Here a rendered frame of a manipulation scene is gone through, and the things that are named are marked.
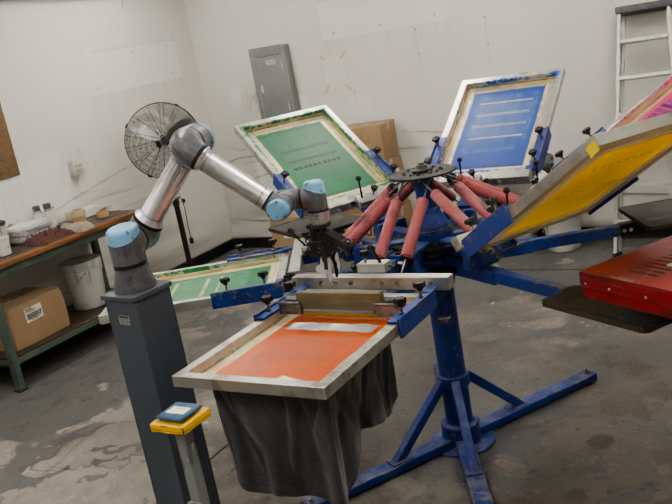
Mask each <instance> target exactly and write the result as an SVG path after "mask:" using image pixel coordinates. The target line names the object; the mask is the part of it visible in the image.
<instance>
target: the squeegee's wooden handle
mask: <svg viewBox="0 0 672 504"><path fill-rule="evenodd" d="M295 295H296V300H297V302H299V303H301V308H302V311H303V310H304V309H333V310H375V306H374V305H373V303H385V300H384V294H383V291H344V290H298V291H297V292H296V293H295ZM375 313H376V310H375Z"/></svg>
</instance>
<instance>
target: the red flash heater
mask: <svg viewBox="0 0 672 504"><path fill-rule="evenodd" d="M669 263H672V235H671V236H668V237H666V238H663V239H661V240H658V241H655V242H653V243H650V244H648V245H645V246H643V247H640V248H637V249H635V250H632V251H630V252H627V253H625V254H622V255H620V256H617V257H614V258H612V259H609V260H607V261H604V262H602V263H599V264H596V265H594V266H591V267H589V268H586V269H584V270H581V271H579V275H580V284H581V285H582V286H583V291H584V297H585V298H589V299H593V300H597V301H601V302H605V303H609V304H613V305H617V306H621V307H625V308H629V309H633V310H637V311H641V312H645V313H649V314H653V315H657V316H661V317H666V318H670V319H672V268H669V267H667V264H669Z"/></svg>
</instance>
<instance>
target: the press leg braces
mask: <svg viewBox="0 0 672 504"><path fill-rule="evenodd" d="M468 371H469V370H468ZM469 376H470V382H472V383H474V384H476V385H478V386H479V387H481V388H483V389H485V390H487V391H488V392H490V393H492V394H494V395H496V396H497V397H499V398H501V399H503V400H505V401H506V402H508V403H510V404H508V405H505V407H506V408H508V409H511V410H513V411H515V410H518V409H520V408H522V407H524V406H526V405H528V404H530V403H531V402H529V401H527V400H525V399H522V398H520V399H519V398H517V397H515V396H514V395H512V394H510V393H508V392H506V391H505V390H503V389H501V388H499V387H498V386H496V385H494V384H492V383H490V382H489V381H487V380H485V379H483V378H482V377H480V376H478V375H476V374H475V373H473V372H471V371H469ZM451 387H452V392H453V396H454V401H455V405H456V410H457V414H458V419H459V423H460V428H461V433H462V438H463V443H464V448H465V453H466V459H467V462H465V463H463V465H464V468H465V472H466V475H467V477H468V476H474V475H481V474H483V471H482V468H481V465H480V462H479V460H476V454H475V449H474V444H473V439H472V434H471V430H470V425H469V420H468V416H467V411H466V407H465V403H464V398H463V394H462V390H461V386H460V381H455V382H451ZM443 392H444V384H443V382H442V381H440V380H438V379H437V381H436V382H435V384H434V386H433V388H432V389H431V391H430V393H429V395H428V396H427V398H426V400H425V402H424V404H423V405H422V407H421V409H420V411H419V412H418V414H417V416H416V418H415V419H414V421H413V423H412V425H411V427H410V428H409V430H408V432H407V434H406V435H405V437H404V439H403V441H402V443H401V444H400V446H399V448H398V450H397V451H396V453H395V455H394V457H393V458H391V459H389V460H386V462H387V463H389V464H390V465H392V466H394V467H396V466H398V465H400V464H402V463H405V462H407V461H409V460H411V459H413V458H414V456H412V455H410V454H409V452H410V451H411V449H412V447H413V445H414V444H415V442H416V440H417V438H418V436H419V435H420V433H421V431H422V429H423V428H424V426H425V424H426V422H427V420H428V419H429V417H430V415H431V413H432V412H433V410H434V408H435V406H436V404H437V403H438V401H439V399H440V397H441V396H442V394H443Z"/></svg>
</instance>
